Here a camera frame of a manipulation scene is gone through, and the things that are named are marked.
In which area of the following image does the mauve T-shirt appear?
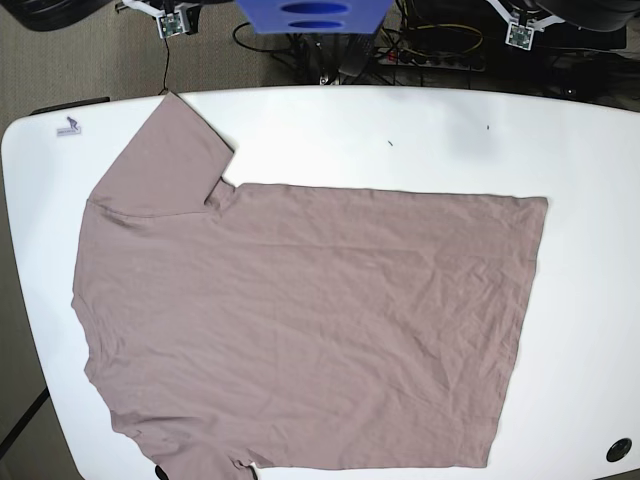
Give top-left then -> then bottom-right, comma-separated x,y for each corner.
72,94 -> 548,479

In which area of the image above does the black power strip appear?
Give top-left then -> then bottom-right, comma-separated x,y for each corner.
377,48 -> 486,72

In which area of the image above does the small purple logo sticker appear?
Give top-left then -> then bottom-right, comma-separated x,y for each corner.
56,116 -> 82,137

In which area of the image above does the blue plastic mount plate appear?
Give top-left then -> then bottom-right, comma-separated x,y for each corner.
237,0 -> 392,34

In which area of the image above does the black cable on floor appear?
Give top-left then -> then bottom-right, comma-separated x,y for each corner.
160,37 -> 172,95

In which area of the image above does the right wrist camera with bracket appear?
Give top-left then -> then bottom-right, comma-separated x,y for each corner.
115,0 -> 202,40

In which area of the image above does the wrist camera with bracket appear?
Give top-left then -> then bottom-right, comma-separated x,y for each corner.
115,0 -> 202,40
486,0 -> 564,51

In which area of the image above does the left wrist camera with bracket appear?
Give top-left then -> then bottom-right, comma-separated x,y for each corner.
486,0 -> 564,51

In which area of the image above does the black table cable grommet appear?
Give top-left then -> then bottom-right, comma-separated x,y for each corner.
606,438 -> 633,463

